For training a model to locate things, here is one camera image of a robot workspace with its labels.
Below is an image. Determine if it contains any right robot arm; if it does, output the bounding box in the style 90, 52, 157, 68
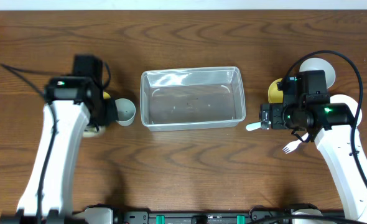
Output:
259, 68, 367, 223

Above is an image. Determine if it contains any clear plastic container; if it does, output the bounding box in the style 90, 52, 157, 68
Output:
140, 66, 246, 131

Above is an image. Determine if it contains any yellow plastic cup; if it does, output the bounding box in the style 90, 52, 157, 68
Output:
103, 91, 111, 100

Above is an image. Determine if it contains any grey plastic bowl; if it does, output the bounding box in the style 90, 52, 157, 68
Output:
299, 58, 336, 88

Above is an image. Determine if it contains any mint green plastic spoon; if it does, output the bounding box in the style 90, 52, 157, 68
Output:
246, 122, 261, 131

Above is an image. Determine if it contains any yellow plastic bowl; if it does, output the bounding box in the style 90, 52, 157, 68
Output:
267, 78, 284, 103

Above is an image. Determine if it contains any grey plastic cup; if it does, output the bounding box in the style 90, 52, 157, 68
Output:
115, 98, 136, 126

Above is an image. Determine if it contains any pink plastic fork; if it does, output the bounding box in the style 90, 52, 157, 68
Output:
282, 133, 309, 154

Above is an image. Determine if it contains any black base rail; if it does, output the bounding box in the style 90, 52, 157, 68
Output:
73, 203, 345, 224

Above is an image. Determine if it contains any cream plastic cup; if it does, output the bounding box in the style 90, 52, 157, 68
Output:
83, 126, 106, 138

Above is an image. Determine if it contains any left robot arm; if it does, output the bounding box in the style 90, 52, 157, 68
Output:
0, 54, 119, 223

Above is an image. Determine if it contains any white plastic bowl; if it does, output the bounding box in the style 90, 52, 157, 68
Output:
330, 94, 358, 117

